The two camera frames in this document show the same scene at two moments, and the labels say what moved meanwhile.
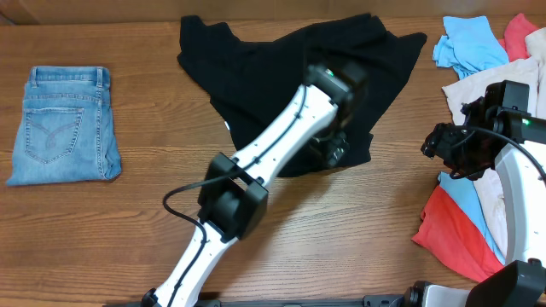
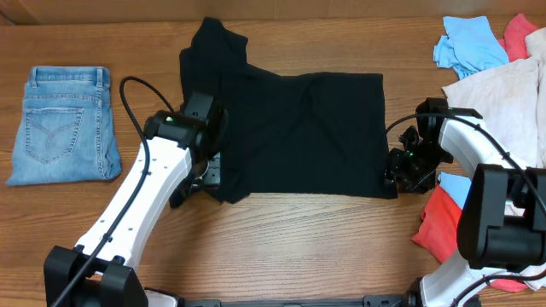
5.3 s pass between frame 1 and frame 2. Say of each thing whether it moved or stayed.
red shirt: stayed
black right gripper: moved
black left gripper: moved
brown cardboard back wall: stayed
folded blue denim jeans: stayed
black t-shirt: moved
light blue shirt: stayed
